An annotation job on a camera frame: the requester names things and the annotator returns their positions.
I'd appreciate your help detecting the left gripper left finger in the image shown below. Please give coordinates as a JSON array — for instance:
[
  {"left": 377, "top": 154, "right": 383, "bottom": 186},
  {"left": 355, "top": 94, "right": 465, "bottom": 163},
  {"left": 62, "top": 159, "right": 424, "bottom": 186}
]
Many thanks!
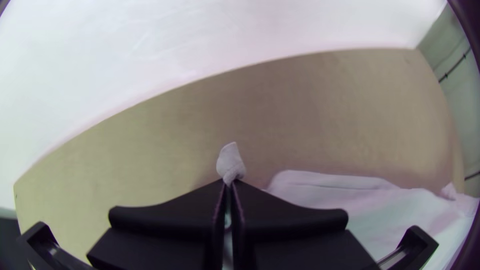
[{"left": 86, "top": 179, "right": 229, "bottom": 270}]

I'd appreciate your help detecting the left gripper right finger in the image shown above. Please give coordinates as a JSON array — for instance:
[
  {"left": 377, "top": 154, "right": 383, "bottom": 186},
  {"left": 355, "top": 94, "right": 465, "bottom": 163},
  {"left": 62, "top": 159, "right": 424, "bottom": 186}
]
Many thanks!
[{"left": 229, "top": 179, "right": 380, "bottom": 270}]

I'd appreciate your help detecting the grey t-shirt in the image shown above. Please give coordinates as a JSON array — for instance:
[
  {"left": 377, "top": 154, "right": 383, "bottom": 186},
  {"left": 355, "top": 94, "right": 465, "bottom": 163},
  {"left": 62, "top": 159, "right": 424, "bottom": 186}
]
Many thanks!
[{"left": 216, "top": 141, "right": 480, "bottom": 270}]

